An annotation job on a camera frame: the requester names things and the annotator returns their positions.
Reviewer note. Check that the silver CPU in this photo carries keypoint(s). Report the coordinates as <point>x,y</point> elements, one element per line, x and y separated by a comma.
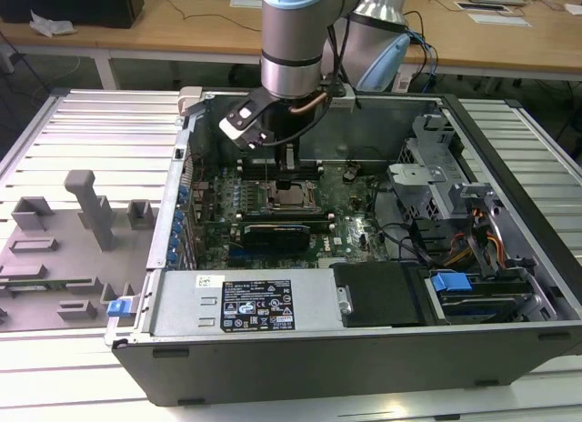
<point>286,198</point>

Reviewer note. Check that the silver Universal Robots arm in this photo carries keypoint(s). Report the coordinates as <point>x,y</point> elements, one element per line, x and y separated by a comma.
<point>291,44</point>

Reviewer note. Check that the black RAM slot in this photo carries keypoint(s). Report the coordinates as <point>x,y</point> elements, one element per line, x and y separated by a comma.
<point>286,216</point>
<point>254,166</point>
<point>254,169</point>
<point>286,220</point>
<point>254,175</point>
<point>318,224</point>
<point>254,172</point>
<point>286,213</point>

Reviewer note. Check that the CPU socket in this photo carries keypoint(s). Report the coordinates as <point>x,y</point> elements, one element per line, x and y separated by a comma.
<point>309,206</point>

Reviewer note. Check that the black drive bay cover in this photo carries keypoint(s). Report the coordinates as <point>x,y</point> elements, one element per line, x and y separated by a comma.
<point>377,294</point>

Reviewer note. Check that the silver coin battery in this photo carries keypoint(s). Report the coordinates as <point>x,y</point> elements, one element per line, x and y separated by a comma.
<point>349,173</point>

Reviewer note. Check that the black graphics card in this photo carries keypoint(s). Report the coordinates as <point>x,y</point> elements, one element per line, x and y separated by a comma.
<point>277,238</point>

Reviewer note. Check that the pale blue teach pendant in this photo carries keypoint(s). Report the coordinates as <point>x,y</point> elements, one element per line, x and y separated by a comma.
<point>382,63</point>

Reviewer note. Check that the green motherboard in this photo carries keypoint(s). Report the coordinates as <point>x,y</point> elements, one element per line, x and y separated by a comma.
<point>354,222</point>

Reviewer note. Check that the blue card clip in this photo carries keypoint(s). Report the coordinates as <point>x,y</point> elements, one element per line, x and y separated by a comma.
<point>174,244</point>
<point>172,258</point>
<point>179,218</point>
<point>183,192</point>

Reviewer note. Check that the small white box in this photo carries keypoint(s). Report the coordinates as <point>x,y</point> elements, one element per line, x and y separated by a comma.
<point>402,82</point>

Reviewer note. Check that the wooden desk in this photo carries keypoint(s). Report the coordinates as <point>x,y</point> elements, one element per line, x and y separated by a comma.
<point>182,31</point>

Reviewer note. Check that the silver drive cage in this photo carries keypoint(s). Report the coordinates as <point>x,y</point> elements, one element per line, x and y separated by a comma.
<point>418,176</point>

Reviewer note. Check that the white barcode sticker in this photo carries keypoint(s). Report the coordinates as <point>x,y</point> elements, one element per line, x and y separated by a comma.
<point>210,281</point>

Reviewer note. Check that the black rating label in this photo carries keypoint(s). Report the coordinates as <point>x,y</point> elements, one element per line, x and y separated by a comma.
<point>259,306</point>

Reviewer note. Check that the silver power supply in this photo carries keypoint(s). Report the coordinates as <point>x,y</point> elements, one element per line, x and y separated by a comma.
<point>182,313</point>

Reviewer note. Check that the hard disk in blue carrier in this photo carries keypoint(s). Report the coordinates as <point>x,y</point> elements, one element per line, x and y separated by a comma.
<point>450,282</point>

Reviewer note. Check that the blue case latch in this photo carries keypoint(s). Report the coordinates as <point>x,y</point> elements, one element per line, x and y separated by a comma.
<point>116,308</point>

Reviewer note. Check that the black open PC case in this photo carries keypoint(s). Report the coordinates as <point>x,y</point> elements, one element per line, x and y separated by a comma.
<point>318,372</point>

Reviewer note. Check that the black computer tower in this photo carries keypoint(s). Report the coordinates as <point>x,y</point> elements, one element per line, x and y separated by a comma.
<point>68,3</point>

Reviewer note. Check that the gray parts rack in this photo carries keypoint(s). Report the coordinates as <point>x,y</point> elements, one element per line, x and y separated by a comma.
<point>59,267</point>

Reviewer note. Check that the green RAM stick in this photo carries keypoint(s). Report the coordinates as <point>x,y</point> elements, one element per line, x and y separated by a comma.
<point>36,284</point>

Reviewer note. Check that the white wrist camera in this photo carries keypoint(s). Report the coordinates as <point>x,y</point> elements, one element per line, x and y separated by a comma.
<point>241,124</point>

